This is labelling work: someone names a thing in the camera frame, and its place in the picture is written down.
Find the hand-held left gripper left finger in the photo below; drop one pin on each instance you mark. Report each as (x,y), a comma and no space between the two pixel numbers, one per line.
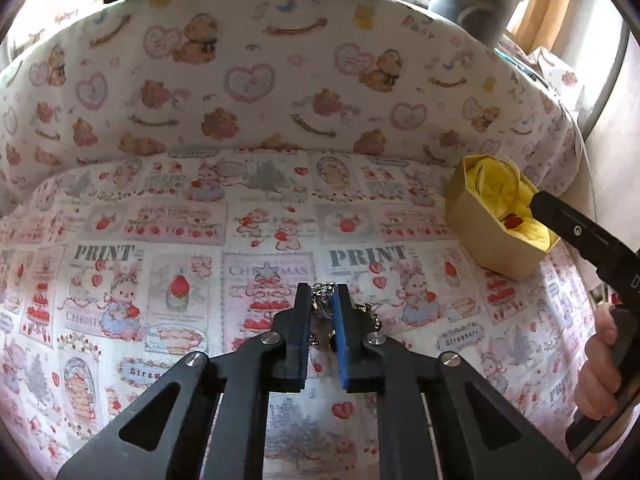
(302,332)

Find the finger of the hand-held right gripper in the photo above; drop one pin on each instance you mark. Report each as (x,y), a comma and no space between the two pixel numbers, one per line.
(570,227)

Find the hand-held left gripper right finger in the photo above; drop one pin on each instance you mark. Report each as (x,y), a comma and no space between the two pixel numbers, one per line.
(343,342)

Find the gold octagonal jewelry box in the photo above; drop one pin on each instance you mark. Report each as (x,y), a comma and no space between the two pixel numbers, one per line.
(480,232)

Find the person's right hand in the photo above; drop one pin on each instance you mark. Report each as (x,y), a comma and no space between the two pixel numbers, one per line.
(595,370)

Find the red pendant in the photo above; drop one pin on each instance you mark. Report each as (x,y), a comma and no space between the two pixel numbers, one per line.
(512,221)

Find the yellow cloth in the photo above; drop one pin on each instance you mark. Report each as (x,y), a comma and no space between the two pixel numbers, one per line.
(500,197)

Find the pale wooden cabinet side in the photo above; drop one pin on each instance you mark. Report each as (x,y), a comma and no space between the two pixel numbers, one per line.
(612,135)

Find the clear bangle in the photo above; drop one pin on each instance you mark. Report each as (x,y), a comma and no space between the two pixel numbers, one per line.
(480,174)

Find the strawberry print cloth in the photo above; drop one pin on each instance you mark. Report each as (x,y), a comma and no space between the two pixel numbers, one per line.
(150,260)

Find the bear print cloth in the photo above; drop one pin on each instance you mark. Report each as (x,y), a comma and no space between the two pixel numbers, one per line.
(250,110)

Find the translucent plastic tub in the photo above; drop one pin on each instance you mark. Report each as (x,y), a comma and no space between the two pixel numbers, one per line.
(470,5)

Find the wooden window frame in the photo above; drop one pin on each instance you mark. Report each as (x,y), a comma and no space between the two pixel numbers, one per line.
(536,10)

